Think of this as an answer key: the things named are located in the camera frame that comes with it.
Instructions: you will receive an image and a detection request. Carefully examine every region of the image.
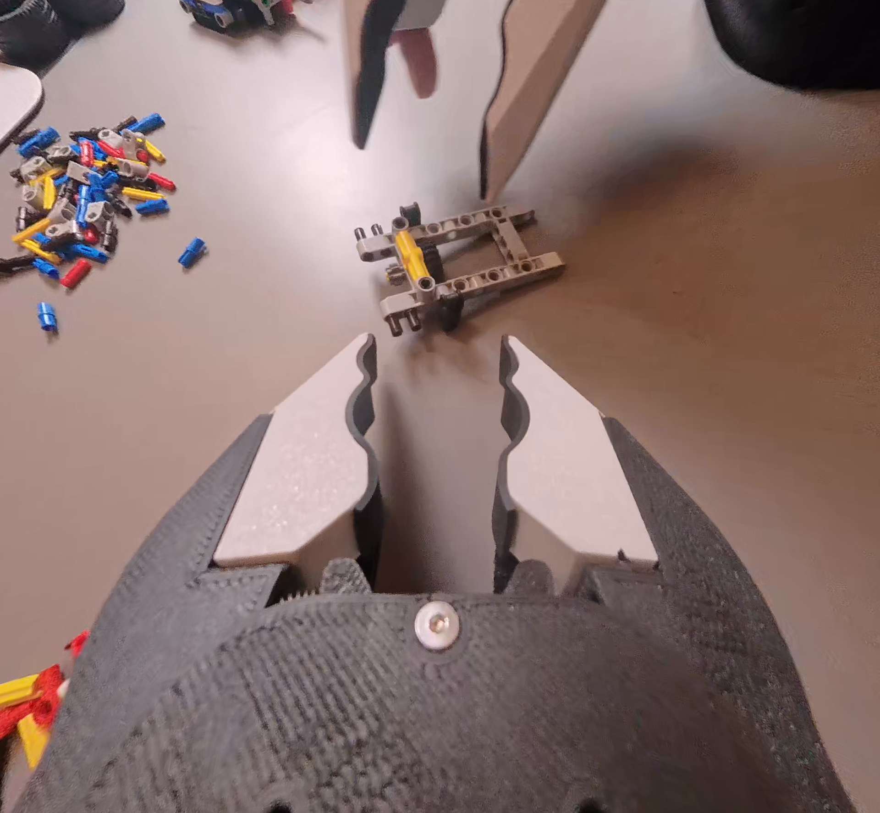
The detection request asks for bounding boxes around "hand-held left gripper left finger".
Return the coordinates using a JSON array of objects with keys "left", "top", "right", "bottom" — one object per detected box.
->
[{"left": 212, "top": 333, "right": 380, "bottom": 583}]

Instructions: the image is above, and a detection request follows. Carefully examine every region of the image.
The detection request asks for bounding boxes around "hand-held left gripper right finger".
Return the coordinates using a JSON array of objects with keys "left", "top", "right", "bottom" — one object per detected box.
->
[{"left": 492, "top": 335, "right": 661, "bottom": 595}]

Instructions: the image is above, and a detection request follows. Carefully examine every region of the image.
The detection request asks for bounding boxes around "grey lego frame assembly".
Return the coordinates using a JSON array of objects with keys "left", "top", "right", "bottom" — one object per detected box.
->
[{"left": 354, "top": 202, "right": 567, "bottom": 336}]

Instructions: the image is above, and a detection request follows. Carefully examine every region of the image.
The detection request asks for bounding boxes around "pile of small lego pieces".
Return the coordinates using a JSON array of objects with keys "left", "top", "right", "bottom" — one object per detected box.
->
[{"left": 0, "top": 113, "right": 177, "bottom": 281}]

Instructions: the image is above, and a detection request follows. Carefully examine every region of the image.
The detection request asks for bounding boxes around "red and yellow lego heap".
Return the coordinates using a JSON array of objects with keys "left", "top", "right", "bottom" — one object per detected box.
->
[{"left": 0, "top": 629, "right": 92, "bottom": 771}]

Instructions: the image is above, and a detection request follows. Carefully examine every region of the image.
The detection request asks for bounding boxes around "black fabric object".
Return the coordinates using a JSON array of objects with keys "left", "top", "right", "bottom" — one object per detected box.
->
[{"left": 701, "top": 0, "right": 880, "bottom": 93}]

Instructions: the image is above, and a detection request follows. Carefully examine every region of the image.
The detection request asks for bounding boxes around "white rounded board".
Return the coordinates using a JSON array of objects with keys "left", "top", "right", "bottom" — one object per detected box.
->
[{"left": 0, "top": 63, "right": 44, "bottom": 152}]

